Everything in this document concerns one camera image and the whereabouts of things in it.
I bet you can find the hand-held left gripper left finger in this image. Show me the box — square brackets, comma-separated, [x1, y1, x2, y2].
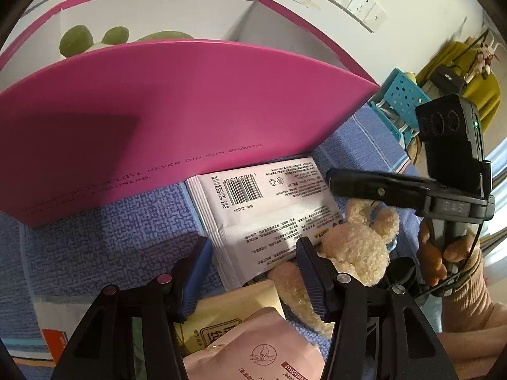
[51, 237, 215, 380]

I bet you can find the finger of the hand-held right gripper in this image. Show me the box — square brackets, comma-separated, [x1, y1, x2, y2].
[325, 168, 433, 211]

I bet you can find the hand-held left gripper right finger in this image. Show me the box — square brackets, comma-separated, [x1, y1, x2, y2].
[296, 237, 452, 380]

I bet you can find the yellow tissue pack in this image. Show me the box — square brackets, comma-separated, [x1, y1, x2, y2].
[174, 279, 286, 355]

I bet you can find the white wet wipes packet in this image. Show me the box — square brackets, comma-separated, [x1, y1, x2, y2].
[186, 157, 344, 290]

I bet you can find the pink cardboard box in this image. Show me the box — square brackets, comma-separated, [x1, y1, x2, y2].
[0, 0, 382, 229]

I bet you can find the person's right forearm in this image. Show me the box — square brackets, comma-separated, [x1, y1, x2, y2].
[436, 230, 507, 371]

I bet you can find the person's right hand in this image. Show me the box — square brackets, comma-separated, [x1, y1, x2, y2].
[419, 219, 482, 286]

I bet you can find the beige plush bunny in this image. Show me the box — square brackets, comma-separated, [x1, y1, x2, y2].
[269, 198, 401, 335]

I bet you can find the yellow cloth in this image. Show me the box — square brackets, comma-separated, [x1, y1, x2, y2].
[416, 41, 502, 124]

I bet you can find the black bag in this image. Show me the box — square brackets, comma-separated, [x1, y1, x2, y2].
[430, 66, 468, 96]

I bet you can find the blue plastic basket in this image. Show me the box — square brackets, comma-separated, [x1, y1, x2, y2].
[370, 68, 430, 147]

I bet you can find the pale pink sachet packet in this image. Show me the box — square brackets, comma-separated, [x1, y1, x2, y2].
[182, 307, 323, 380]

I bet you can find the blue checked blanket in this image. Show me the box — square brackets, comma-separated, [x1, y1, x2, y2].
[0, 107, 416, 380]

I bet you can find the small hanging plush doll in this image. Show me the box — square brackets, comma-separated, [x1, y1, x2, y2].
[474, 43, 497, 77]

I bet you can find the orange book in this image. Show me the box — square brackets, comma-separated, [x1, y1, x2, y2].
[40, 301, 96, 362]

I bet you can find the green plush toy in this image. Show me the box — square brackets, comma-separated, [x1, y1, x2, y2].
[59, 25, 191, 58]

